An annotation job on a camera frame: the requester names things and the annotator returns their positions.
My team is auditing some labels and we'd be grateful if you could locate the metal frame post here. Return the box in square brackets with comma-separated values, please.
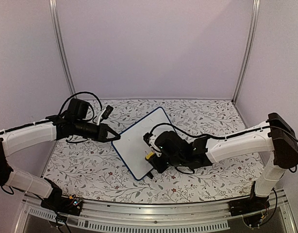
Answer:
[232, 0, 260, 105]
[49, 0, 76, 95]

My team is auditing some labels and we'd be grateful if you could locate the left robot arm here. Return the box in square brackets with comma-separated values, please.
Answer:
[0, 94, 120, 211]

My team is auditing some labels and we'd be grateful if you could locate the blue framed whiteboard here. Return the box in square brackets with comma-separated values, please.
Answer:
[111, 107, 170, 181]

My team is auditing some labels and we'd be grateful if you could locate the floral tablecloth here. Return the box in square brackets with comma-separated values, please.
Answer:
[44, 100, 264, 204]

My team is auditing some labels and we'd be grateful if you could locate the yellow whiteboard eraser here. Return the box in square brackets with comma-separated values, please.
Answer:
[145, 152, 155, 160]

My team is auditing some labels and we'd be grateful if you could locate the left metal frame post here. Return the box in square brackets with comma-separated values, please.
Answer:
[49, 0, 76, 95]

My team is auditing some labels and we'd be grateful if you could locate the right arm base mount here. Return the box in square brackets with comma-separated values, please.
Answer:
[228, 196, 270, 216]

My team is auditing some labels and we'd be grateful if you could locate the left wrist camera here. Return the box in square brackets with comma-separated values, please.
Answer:
[96, 105, 114, 125]

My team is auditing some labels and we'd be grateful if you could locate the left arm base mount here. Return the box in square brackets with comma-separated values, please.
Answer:
[41, 192, 83, 216]

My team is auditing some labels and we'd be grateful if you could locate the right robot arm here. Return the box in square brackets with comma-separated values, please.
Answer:
[143, 113, 298, 212]

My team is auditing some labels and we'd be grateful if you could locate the aluminium front rail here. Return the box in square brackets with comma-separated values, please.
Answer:
[15, 189, 298, 233]

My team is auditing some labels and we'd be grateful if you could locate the right metal frame post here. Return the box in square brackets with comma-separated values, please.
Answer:
[232, 0, 260, 105]

